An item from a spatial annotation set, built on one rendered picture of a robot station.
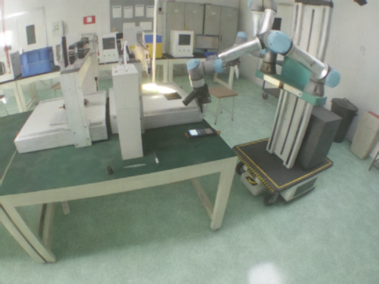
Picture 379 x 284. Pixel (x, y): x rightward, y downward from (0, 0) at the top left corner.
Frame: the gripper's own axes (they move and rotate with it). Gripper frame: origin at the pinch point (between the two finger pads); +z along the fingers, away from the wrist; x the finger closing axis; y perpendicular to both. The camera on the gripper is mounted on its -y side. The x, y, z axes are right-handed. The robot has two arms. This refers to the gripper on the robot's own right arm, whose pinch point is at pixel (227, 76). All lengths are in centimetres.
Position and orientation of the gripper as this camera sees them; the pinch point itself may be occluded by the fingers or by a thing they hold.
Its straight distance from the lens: 155.9
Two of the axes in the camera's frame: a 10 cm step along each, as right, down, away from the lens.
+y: 4.9, -0.4, 8.7
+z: -3.2, 9.2, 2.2
